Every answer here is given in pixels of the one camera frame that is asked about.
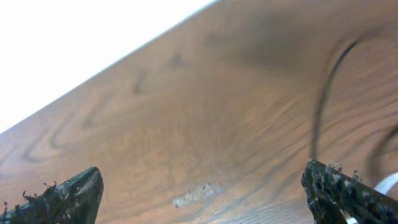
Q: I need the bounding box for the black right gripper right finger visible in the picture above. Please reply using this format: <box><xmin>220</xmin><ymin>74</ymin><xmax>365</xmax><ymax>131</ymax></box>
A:
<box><xmin>300</xmin><ymin>159</ymin><xmax>397</xmax><ymax>224</ymax></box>

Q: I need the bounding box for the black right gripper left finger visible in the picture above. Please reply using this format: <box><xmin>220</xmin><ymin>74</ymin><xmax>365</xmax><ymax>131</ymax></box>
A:
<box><xmin>1</xmin><ymin>166</ymin><xmax>104</xmax><ymax>224</ymax></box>

